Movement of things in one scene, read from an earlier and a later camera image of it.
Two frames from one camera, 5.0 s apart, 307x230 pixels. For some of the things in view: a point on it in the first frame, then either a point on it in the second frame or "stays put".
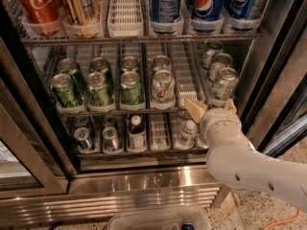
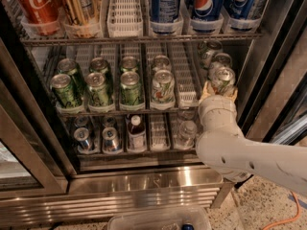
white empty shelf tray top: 125,18 stays put
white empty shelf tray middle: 186,86 stays put
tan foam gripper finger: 229,104 to 234,95
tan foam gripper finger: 196,109 to 206,92
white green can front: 163,90 stays put
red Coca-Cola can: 40,6 stays put
